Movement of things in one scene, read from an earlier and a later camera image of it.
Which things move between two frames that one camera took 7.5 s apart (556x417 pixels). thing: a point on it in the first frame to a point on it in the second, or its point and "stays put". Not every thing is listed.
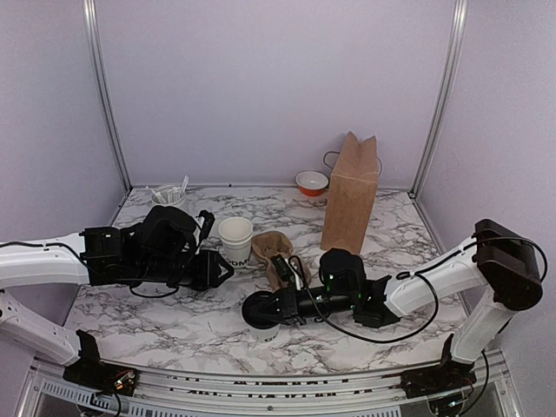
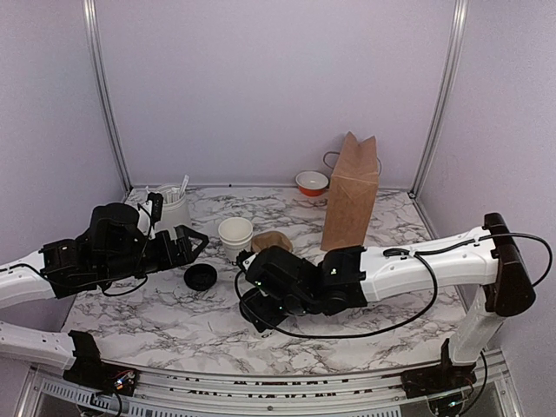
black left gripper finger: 208,263 to 183,251
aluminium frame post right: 459,29 stays put
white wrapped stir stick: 185,184 stays put
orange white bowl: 312,182 stays put
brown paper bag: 352,195 stays put
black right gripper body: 323,307 to 272,319
